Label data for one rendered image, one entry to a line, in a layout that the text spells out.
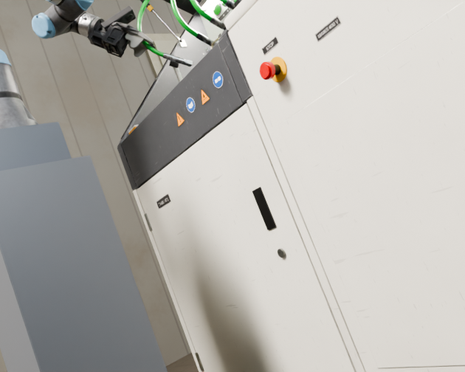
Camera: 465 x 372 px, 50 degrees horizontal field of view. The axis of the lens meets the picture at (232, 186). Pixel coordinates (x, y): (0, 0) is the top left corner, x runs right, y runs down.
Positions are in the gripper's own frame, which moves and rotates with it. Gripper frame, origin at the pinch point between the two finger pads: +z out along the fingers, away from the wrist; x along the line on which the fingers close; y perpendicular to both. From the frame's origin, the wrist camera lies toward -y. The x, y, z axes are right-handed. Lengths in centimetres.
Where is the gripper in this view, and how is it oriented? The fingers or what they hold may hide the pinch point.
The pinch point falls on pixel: (151, 43)
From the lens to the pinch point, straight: 168.9
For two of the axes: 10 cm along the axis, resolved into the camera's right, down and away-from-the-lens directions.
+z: 9.0, 3.8, -2.0
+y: -4.2, 8.6, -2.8
